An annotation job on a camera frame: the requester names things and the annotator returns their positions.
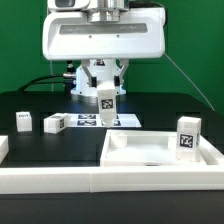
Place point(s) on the printed tag sheet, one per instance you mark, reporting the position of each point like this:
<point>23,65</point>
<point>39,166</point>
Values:
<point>93,120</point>

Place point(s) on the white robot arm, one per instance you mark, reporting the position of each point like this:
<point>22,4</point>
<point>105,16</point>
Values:
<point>102,11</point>

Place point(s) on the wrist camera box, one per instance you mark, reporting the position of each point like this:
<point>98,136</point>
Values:
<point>67,5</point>

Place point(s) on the white U-shaped fence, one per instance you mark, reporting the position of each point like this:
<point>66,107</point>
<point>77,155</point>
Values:
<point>209,176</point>

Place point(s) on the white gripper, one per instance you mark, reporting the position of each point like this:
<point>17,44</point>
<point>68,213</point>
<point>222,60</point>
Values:
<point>138,34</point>

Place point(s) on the white square table top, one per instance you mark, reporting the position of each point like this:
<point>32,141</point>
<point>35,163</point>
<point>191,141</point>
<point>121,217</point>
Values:
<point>152,148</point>

